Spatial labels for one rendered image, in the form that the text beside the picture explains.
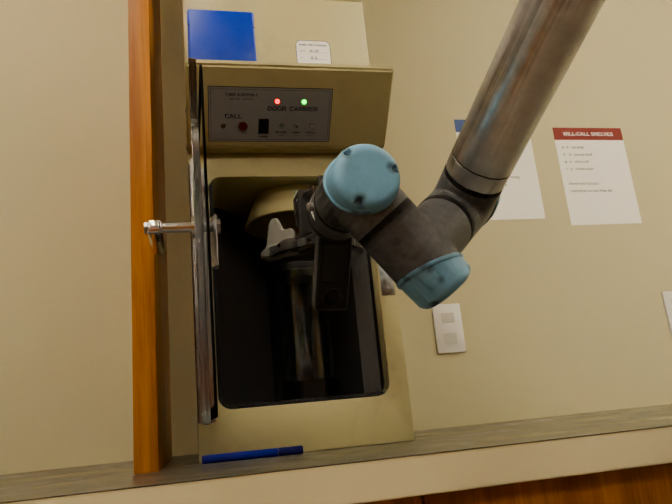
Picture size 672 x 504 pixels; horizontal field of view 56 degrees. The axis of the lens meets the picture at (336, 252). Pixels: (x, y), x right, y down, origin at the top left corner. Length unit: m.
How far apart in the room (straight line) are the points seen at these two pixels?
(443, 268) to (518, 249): 0.96
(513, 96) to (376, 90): 0.38
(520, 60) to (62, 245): 1.06
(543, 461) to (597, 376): 0.94
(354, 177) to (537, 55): 0.22
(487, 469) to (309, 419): 0.33
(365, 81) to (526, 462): 0.60
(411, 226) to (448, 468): 0.25
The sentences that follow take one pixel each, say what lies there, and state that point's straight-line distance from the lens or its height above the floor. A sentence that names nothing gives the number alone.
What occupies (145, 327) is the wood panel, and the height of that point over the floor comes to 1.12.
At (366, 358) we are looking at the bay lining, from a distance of 1.09.
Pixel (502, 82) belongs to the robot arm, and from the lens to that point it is 0.70.
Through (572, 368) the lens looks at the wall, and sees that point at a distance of 1.64.
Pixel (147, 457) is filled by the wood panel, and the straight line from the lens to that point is 0.86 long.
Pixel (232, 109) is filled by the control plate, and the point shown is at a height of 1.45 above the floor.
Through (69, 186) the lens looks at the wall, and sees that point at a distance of 1.50.
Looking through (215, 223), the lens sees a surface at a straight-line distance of 0.70.
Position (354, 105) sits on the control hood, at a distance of 1.03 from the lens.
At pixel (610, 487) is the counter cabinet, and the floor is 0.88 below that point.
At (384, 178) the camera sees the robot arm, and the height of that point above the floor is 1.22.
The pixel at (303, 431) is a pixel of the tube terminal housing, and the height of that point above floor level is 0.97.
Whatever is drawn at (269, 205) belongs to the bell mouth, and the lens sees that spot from 1.05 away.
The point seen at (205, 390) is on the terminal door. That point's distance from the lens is 0.63.
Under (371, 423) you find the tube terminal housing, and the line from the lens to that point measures 0.99.
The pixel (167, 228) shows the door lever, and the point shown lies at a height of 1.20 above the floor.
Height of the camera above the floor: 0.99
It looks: 15 degrees up
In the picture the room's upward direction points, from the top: 6 degrees counter-clockwise
